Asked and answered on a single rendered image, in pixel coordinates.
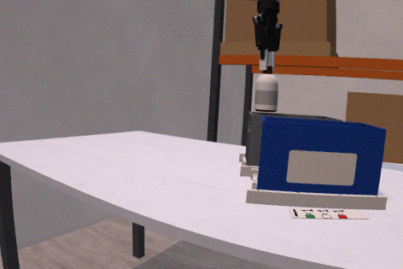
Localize white bottle with grey label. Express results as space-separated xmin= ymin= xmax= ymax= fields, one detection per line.
xmin=254 ymin=63 xmax=278 ymax=112

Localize white paper pick list strip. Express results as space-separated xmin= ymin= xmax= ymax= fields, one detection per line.
xmin=289 ymin=208 xmax=369 ymax=219

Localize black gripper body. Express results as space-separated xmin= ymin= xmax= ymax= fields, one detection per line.
xmin=257 ymin=0 xmax=279 ymax=27

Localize grey divided crate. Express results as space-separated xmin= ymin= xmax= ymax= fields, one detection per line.
xmin=245 ymin=112 xmax=343 ymax=167

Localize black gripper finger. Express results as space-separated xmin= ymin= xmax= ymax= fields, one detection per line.
xmin=268 ymin=18 xmax=283 ymax=72
xmin=253 ymin=14 xmax=272 ymax=71

